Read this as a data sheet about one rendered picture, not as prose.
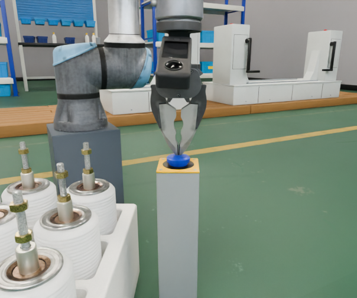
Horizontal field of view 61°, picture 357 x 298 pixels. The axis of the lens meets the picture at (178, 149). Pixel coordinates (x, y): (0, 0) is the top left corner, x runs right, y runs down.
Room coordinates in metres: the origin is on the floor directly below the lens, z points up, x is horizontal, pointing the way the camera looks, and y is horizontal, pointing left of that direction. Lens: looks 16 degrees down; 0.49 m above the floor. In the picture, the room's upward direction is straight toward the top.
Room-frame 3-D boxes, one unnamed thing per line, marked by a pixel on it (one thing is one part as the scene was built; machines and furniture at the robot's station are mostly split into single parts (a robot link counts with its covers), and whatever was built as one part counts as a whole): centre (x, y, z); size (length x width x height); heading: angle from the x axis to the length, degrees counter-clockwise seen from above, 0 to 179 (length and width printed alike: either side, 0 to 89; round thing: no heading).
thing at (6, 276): (0.30, 0.17, 0.25); 0.08 x 0.08 x 0.01
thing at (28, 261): (0.30, 0.17, 0.26); 0.02 x 0.02 x 0.03
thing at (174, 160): (0.49, 0.00, 0.32); 0.04 x 0.04 x 0.02
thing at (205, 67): (6.07, -0.50, 0.36); 0.50 x 0.38 x 0.21; 25
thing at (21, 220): (0.30, 0.18, 0.31); 0.01 x 0.01 x 0.08
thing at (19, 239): (0.30, 0.17, 0.29); 0.02 x 0.02 x 0.01; 80
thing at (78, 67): (0.88, 0.28, 0.47); 0.13 x 0.12 x 0.14; 111
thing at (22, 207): (0.30, 0.18, 0.33); 0.02 x 0.02 x 0.01; 80
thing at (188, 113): (0.52, -0.02, 0.38); 0.06 x 0.03 x 0.09; 179
